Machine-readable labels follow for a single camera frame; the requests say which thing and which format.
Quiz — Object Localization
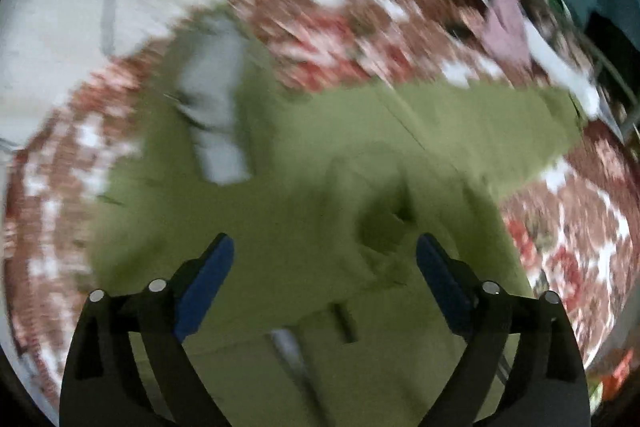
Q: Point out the brown floral fleece blanket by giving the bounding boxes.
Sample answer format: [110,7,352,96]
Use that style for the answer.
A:
[4,0,639,404]

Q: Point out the pink cloth pile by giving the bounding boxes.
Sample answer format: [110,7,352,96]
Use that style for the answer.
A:
[480,0,532,69]

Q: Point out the olive green garment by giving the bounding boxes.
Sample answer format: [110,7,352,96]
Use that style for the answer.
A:
[89,13,584,426]

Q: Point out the white cloth strip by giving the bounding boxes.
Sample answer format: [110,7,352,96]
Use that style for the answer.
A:
[524,20,600,120]

